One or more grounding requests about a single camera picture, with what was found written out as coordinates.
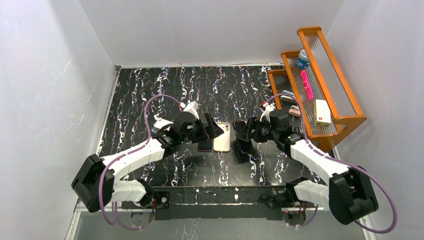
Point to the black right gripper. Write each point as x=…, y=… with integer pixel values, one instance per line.
x=251, y=129

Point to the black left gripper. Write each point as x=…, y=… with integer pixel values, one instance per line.
x=205, y=128

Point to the purple smartphone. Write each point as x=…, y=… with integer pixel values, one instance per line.
x=205, y=146

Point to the beige phone case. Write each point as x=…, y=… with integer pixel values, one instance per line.
x=223, y=141

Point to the black phone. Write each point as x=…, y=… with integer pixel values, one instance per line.
x=238, y=126

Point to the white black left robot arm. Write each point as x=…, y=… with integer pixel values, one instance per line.
x=99, y=180

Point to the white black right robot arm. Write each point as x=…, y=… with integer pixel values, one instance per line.
x=347, y=192

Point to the teal grey stapler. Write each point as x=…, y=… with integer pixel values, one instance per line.
x=288, y=96

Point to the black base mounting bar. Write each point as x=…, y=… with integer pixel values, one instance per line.
x=225, y=202

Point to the pink highlighter pen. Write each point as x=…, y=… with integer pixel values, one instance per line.
x=306, y=84

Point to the white box on rack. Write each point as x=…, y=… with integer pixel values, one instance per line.
x=322, y=114

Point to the orange wooden tiered rack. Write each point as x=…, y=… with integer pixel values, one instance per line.
x=327, y=82

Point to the blue white bottle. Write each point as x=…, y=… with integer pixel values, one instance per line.
x=302, y=60

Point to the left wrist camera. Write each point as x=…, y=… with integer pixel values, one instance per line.
x=192, y=108

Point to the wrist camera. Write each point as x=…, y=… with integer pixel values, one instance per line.
x=266, y=109
x=192, y=108

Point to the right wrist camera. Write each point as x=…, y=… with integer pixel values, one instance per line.
x=266, y=109

